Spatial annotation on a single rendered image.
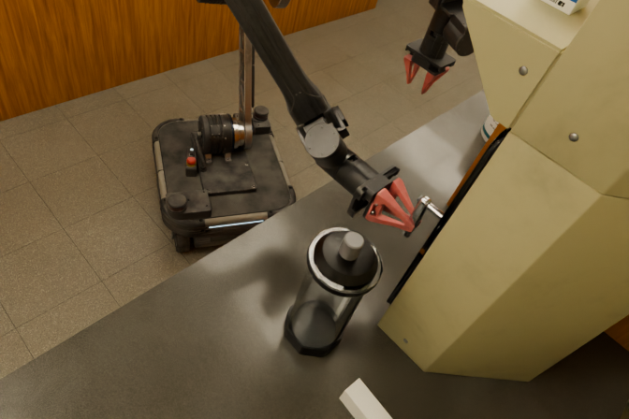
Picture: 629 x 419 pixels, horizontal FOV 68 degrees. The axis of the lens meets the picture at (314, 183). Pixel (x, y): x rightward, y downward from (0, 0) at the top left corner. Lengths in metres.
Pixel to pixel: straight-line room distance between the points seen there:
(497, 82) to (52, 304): 1.73
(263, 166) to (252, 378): 1.36
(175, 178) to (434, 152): 1.10
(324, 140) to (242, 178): 1.25
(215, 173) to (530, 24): 1.59
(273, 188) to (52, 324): 0.94
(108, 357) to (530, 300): 0.62
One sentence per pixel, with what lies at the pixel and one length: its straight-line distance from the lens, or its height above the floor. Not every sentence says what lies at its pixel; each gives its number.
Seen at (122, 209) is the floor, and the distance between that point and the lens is 2.18.
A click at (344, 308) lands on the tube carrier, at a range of 0.69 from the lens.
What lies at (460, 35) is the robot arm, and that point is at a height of 1.29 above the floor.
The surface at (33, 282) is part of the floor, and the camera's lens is 2.04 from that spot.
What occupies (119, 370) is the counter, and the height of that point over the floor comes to 0.94.
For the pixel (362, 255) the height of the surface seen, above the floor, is 1.18.
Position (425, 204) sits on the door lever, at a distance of 0.72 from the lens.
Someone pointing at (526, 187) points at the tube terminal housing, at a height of 1.37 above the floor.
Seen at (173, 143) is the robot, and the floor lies 0.24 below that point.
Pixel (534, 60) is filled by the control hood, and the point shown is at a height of 1.49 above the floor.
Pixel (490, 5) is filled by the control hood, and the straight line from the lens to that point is 0.54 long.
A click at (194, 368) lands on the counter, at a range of 0.80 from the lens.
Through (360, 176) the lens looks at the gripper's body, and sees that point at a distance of 0.76.
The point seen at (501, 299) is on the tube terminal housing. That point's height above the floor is 1.20.
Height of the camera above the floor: 1.69
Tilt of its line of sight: 46 degrees down
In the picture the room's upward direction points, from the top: 18 degrees clockwise
